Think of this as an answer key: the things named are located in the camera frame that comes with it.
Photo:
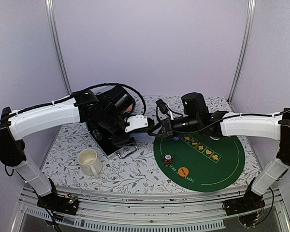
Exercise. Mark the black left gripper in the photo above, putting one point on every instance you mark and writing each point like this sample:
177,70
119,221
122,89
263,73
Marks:
124,141

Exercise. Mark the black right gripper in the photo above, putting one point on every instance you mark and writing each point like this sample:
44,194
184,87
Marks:
166,124

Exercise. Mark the purple small blind button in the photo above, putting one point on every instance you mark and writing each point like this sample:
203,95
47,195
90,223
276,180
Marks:
177,138

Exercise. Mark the red black poker chip stack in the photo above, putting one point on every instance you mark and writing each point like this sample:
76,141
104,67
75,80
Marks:
168,159

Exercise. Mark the orange big blind button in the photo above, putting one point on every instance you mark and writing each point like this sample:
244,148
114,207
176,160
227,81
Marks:
183,172

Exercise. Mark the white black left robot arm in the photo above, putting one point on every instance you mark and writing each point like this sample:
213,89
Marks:
18,124

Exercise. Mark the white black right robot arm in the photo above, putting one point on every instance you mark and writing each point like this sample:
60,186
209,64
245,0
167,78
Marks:
220,124

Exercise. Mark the front poker chip stack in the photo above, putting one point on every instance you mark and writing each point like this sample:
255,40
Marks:
97,135

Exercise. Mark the cream ceramic mug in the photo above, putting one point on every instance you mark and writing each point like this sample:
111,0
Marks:
90,163

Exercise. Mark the white floral tablecloth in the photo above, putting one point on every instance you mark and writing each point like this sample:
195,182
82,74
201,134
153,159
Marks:
137,173

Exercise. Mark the green round poker mat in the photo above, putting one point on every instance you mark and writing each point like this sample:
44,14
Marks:
213,165

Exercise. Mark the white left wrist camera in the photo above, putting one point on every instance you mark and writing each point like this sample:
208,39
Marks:
136,122

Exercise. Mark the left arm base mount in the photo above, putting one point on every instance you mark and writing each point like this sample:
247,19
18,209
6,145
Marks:
67,204

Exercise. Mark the aluminium frame rail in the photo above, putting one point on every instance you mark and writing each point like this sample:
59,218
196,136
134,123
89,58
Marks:
102,211

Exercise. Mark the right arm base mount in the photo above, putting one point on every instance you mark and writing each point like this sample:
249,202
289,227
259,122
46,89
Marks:
243,204

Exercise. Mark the left aluminium post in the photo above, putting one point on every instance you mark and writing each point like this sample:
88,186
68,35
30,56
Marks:
55,37

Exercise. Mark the aluminium post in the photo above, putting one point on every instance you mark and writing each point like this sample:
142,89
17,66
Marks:
55,37
243,50

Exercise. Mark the right aluminium post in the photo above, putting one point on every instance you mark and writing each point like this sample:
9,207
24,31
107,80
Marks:
243,50

